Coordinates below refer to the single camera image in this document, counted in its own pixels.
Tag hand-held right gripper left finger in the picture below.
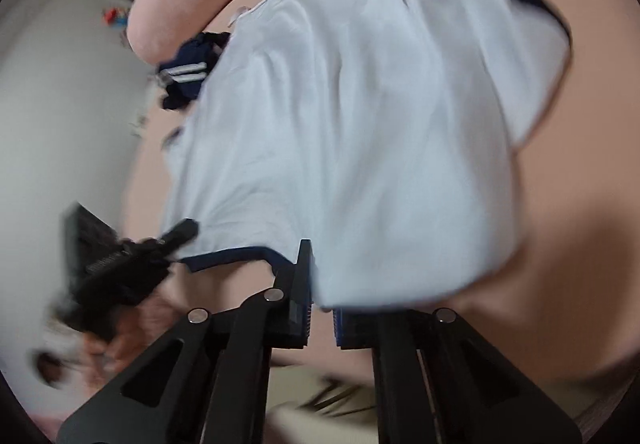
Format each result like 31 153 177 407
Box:
56 239 315 444

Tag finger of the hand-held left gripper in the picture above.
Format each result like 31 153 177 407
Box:
149 218 201 261

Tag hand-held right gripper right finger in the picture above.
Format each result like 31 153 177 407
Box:
332 307 584 444

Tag white shirt with navy trim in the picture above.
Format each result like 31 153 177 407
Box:
159 0 573 311

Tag person's left hand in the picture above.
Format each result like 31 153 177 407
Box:
82 293 177 390

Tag navy shorts with white stripes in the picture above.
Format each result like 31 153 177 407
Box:
156 30 232 113

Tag colourful toys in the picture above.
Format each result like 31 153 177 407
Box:
101 8 132 28

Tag bed with pink sheet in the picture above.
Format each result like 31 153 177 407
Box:
122 0 640 387

